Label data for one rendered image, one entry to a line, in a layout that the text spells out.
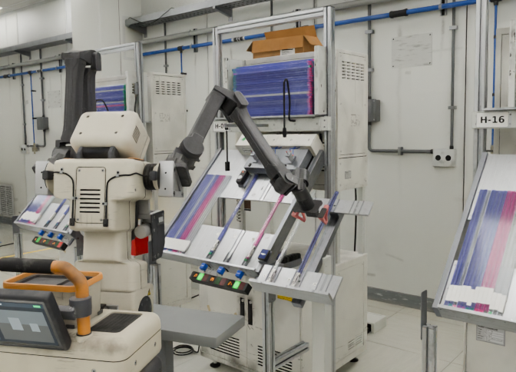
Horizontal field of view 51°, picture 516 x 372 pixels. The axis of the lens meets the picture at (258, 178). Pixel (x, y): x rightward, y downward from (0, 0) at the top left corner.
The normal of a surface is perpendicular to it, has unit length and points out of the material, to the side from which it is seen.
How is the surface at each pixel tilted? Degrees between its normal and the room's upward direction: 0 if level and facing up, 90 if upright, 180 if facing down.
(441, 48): 90
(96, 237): 82
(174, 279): 90
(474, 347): 90
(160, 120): 90
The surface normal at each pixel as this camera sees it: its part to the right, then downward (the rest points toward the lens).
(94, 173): -0.22, -0.05
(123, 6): 0.77, 0.04
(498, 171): -0.46, -0.66
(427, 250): -0.64, 0.07
